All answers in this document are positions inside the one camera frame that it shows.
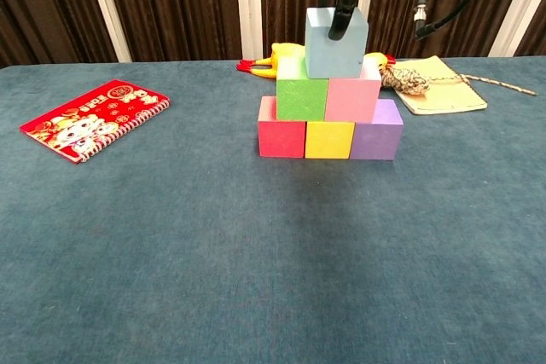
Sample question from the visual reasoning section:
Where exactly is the teal felt table cover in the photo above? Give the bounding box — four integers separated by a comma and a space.
0, 55, 546, 364

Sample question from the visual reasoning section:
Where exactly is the braided rope toy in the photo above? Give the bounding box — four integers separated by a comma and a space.
380, 66, 538, 96

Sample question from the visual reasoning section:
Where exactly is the purple foam cube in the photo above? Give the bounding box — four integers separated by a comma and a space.
348, 98, 404, 161

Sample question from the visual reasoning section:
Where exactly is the yellow rubber chicken toy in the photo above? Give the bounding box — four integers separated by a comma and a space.
236, 42, 397, 80

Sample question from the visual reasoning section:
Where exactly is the yellow foam cube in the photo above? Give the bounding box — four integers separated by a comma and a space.
304, 119, 357, 159

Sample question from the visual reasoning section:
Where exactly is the red spiral notebook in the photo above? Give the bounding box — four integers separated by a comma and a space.
19, 78, 171, 165

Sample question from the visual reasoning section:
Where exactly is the green foam cube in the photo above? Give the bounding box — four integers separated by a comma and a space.
276, 56, 330, 122

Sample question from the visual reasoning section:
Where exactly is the white metal frame post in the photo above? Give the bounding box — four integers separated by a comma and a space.
488, 0, 546, 58
82, 0, 133, 63
234, 0, 264, 61
350, 0, 379, 57

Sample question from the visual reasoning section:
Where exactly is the red foam cube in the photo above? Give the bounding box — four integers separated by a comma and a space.
258, 95, 307, 159

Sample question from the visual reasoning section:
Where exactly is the pink foam cube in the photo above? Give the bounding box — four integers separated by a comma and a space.
325, 61, 383, 123

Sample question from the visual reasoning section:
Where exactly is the light blue foam cube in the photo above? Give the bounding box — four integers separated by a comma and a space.
305, 7, 369, 80

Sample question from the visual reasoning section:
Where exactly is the dark brown curtain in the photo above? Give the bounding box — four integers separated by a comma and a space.
0, 0, 546, 69

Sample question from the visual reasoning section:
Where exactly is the beige cloth notebook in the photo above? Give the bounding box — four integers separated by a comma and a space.
386, 55, 488, 116

